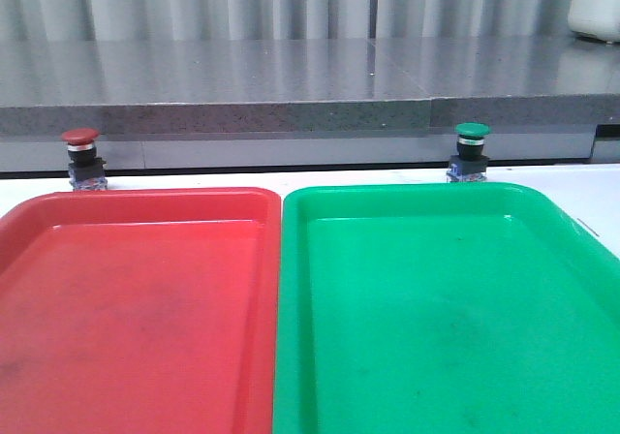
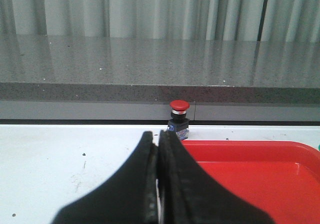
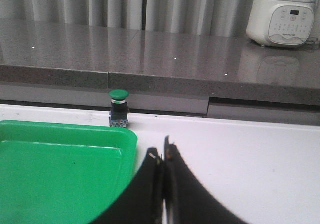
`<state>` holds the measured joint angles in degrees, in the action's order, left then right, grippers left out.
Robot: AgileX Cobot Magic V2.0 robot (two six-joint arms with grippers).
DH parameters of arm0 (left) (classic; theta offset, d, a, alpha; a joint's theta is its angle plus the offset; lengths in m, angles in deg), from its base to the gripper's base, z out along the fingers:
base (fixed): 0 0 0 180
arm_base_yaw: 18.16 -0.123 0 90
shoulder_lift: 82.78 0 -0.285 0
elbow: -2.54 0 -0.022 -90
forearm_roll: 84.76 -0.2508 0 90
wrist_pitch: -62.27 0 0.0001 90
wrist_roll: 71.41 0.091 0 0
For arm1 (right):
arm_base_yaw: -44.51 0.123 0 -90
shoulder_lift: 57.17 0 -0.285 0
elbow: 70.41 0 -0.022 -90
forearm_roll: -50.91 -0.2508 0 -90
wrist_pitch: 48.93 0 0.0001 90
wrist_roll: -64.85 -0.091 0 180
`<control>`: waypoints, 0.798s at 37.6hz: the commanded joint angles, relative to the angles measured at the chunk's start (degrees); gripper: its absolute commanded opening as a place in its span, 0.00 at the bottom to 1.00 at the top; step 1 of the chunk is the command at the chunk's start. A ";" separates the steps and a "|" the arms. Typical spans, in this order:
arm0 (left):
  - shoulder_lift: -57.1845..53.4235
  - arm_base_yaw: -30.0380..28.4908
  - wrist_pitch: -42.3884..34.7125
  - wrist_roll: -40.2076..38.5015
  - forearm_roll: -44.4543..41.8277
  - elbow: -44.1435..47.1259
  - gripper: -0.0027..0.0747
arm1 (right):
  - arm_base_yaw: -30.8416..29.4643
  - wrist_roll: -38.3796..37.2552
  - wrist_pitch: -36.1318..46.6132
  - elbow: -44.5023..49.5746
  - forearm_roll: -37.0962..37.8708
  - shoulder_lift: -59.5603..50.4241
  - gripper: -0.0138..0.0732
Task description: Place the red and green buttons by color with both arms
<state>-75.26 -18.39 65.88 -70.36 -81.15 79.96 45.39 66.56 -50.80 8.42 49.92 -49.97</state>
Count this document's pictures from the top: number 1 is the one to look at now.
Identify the green mushroom push button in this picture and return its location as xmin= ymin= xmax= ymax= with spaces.
xmin=447 ymin=122 xmax=490 ymax=183

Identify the red mushroom push button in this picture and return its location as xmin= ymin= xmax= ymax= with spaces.
xmin=61 ymin=128 xmax=108 ymax=191

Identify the grey stone platform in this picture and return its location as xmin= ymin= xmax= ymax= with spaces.
xmin=1 ymin=36 xmax=619 ymax=138

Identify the green plastic tray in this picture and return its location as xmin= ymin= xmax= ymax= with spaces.
xmin=273 ymin=182 xmax=619 ymax=433

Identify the red plastic tray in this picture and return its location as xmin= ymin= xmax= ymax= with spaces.
xmin=1 ymin=188 xmax=281 ymax=433

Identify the white container in background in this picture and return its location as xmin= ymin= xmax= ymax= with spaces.
xmin=568 ymin=0 xmax=619 ymax=43

